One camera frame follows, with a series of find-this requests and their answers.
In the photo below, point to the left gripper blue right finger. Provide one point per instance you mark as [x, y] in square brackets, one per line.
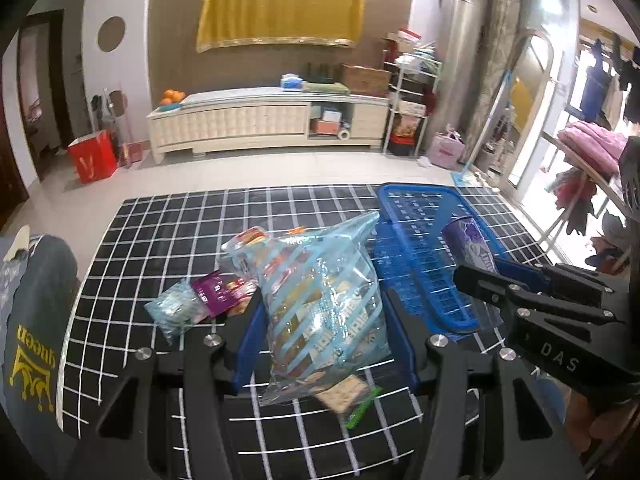
[398, 340]

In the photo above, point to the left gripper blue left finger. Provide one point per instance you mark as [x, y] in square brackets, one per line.
[254, 335]

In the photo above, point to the red konjac snack pouch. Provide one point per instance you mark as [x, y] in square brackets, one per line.
[221, 296]

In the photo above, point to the green-edged cracker pack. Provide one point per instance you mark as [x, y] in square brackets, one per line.
[349, 399]

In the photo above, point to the light blue striped snack bag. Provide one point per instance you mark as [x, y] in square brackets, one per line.
[325, 310]

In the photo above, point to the purple snack pouch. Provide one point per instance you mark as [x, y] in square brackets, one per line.
[467, 244]

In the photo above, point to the red yellow beef snack pouch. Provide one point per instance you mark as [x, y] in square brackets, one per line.
[253, 235]

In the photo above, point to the blue plastic basket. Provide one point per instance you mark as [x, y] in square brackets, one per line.
[413, 259]

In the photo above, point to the pink folded blanket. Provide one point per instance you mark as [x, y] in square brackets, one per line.
[600, 147]

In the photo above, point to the pink gift bag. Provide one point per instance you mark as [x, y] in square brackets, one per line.
[446, 149]

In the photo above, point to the grey queen print cloth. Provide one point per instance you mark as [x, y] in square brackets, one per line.
[34, 319]

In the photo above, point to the white TV cabinet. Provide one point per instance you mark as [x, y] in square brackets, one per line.
[267, 117]

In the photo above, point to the red paper bag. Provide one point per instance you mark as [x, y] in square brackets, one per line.
[93, 156]

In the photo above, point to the oranges on plate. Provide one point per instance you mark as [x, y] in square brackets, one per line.
[172, 100]

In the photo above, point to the blue tissue box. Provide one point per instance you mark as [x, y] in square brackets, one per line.
[291, 82]

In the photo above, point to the green folded towel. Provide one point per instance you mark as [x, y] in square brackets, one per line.
[335, 88]

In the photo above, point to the white metal shelf rack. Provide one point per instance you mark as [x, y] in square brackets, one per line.
[414, 80]

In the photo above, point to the cardboard box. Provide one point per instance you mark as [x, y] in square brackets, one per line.
[364, 80]

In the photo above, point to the silver standing air conditioner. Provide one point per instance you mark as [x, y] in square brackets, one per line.
[461, 22]

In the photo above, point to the yellow cloth TV cover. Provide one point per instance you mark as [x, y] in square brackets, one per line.
[240, 23]

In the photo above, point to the blue handled mop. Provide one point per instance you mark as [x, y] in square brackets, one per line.
[464, 177]

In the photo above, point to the brown round wall disc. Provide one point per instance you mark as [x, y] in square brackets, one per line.
[111, 33]

